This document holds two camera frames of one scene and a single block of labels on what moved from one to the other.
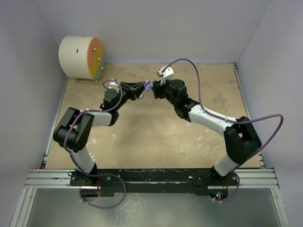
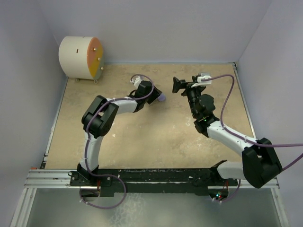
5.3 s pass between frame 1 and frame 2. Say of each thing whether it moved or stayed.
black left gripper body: moved
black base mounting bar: stayed
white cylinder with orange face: stayed
